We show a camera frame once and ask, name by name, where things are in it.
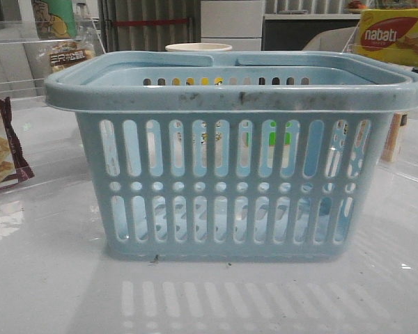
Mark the white paper cup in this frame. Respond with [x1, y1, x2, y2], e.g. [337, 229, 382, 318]
[165, 42, 233, 52]

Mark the yellow nabati wafer box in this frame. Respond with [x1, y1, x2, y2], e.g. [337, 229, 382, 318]
[353, 8, 418, 67]

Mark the green cartoon snack package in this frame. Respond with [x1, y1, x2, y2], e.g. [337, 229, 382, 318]
[31, 0, 77, 40]

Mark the light blue plastic basket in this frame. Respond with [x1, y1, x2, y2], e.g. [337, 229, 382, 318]
[45, 51, 418, 261]

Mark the beige snack box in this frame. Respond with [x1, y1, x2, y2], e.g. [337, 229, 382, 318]
[381, 112, 408, 162]

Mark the brown cracker snack bag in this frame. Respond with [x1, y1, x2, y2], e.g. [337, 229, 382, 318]
[0, 97, 34, 189]

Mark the white drawer cabinet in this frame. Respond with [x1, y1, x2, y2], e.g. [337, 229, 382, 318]
[201, 1, 265, 51]

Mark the clear acrylic left shelf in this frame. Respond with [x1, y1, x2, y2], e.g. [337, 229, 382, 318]
[0, 19, 105, 99]

